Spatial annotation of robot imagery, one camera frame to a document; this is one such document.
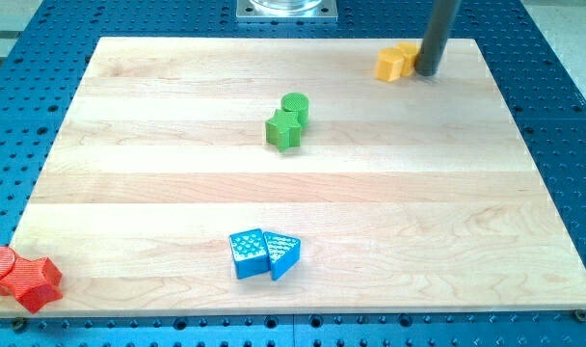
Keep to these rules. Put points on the green star block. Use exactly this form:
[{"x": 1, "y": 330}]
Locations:
[{"x": 283, "y": 130}]

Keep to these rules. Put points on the green cylinder block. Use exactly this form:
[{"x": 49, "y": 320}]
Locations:
[{"x": 299, "y": 103}]

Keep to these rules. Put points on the blue triangle block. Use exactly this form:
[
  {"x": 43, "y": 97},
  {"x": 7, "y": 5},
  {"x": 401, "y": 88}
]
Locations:
[{"x": 284, "y": 252}]

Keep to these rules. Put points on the blue square block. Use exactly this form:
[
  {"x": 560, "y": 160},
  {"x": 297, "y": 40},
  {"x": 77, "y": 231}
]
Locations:
[{"x": 249, "y": 253}]

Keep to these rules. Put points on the light wooden board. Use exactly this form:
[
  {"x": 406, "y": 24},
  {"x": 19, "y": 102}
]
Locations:
[{"x": 410, "y": 196}]

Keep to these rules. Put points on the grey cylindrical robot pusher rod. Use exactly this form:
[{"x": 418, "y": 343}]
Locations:
[{"x": 436, "y": 36}]

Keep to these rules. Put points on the red star block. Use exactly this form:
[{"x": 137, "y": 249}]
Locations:
[{"x": 33, "y": 283}]

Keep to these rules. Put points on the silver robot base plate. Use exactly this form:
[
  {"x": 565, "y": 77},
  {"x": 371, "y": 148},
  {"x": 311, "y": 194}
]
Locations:
[{"x": 262, "y": 10}]

